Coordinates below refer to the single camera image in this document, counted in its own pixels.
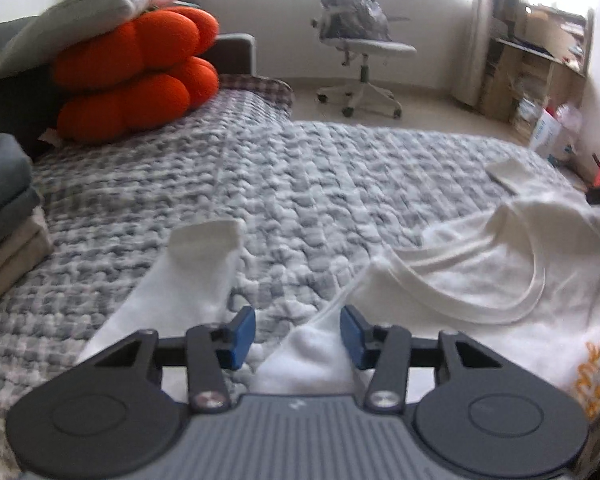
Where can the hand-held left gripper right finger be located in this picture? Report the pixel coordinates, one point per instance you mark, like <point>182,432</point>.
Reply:
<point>352,335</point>

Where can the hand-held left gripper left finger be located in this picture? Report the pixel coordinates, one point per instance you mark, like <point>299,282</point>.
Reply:
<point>242,335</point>

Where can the white bear print shirt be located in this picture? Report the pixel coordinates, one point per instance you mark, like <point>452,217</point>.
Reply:
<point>480,280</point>

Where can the folded beige clothes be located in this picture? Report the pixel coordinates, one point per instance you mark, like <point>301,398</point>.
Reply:
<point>10,260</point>

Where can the folded grey clothes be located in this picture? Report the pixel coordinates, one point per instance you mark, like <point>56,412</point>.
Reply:
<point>2,185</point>

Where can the white cardboard box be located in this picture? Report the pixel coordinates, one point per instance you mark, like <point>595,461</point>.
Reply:
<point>547,135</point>

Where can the wooden shelf with boxes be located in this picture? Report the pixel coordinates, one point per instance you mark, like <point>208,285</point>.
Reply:
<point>535,70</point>

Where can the grey checked quilted blanket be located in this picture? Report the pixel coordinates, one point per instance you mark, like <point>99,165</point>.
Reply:
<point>305,185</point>

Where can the grey curtain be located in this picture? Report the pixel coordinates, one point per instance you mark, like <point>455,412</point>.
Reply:
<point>480,35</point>

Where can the white office chair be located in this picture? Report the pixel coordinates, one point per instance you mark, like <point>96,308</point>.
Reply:
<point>365,50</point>

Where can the orange pumpkin cushion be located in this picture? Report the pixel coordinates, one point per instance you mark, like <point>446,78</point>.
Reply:
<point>130,75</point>

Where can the grey backpack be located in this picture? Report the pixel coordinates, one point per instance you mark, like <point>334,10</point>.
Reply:
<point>357,12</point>

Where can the grey sofa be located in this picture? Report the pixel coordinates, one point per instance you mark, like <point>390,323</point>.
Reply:
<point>10,110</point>

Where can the white pillow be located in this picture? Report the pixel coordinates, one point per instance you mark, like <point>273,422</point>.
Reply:
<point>80,15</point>

